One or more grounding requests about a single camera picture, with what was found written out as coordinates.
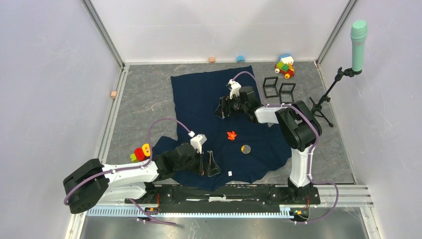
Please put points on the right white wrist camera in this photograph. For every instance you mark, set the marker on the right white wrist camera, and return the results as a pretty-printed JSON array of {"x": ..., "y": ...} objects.
[{"x": 235, "y": 87}]

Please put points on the mint green microphone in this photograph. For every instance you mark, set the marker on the mint green microphone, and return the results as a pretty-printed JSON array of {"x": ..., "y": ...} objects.
[{"x": 358, "y": 34}]

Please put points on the red yellow ring stacker toy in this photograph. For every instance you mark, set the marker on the red yellow ring stacker toy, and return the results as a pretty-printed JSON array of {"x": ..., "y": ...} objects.
[{"x": 141, "y": 153}]

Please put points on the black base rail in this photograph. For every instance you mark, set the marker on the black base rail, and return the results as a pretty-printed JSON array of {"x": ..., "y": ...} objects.
[{"x": 230, "y": 198}]

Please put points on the black microphone tripod stand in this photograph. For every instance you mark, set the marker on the black microphone tripod stand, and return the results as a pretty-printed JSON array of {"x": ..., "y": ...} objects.
[{"x": 317, "y": 107}]

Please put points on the blue cup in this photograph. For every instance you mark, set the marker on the blue cup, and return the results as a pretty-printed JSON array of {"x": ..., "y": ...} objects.
[{"x": 240, "y": 59}]

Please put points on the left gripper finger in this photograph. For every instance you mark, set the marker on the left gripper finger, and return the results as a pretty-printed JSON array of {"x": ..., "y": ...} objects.
[
  {"x": 212, "y": 167},
  {"x": 203, "y": 170}
]

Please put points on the left black display frame box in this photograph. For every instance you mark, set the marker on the left black display frame box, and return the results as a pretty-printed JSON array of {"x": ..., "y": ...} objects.
[{"x": 270, "y": 87}]

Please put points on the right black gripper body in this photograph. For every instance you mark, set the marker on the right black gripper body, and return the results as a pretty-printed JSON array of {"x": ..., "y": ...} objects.
[{"x": 236, "y": 106}]

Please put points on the aluminium frame rail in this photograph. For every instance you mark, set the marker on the aluminium frame rail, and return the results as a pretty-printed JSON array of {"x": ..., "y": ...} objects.
[{"x": 345, "y": 212}]

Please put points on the orange flower brooch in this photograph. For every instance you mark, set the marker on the orange flower brooch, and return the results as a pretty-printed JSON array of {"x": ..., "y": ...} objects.
[{"x": 231, "y": 135}]

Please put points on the colourful toy block car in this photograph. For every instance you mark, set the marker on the colourful toy block car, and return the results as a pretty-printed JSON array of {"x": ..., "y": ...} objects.
[{"x": 285, "y": 66}]

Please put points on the black display frame box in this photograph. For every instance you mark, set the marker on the black display frame box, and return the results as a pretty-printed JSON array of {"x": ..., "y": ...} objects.
[
  {"x": 270, "y": 87},
  {"x": 285, "y": 92}
]

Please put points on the navy blue t-shirt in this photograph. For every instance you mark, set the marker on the navy blue t-shirt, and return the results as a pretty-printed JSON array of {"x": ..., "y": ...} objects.
[{"x": 196, "y": 97}]

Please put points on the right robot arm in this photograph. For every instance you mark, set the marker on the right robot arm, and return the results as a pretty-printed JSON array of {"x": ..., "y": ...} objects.
[{"x": 298, "y": 126}]

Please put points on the right black display frame box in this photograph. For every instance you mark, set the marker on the right black display frame box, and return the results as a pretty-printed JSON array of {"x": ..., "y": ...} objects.
[{"x": 285, "y": 92}]

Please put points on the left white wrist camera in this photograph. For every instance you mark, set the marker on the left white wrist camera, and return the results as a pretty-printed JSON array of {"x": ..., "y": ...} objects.
[{"x": 197, "y": 141}]

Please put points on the round gold brooch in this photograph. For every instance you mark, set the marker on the round gold brooch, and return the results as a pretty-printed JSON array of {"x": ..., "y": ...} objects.
[{"x": 245, "y": 149}]

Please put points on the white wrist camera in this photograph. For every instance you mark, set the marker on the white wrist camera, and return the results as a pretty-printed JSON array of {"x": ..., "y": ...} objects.
[
  {"x": 197, "y": 141},
  {"x": 235, "y": 87}
]

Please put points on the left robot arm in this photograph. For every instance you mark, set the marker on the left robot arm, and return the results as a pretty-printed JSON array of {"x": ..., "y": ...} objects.
[{"x": 94, "y": 182}]

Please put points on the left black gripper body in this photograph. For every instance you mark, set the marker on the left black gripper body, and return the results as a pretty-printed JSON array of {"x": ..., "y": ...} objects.
[{"x": 193, "y": 164}]

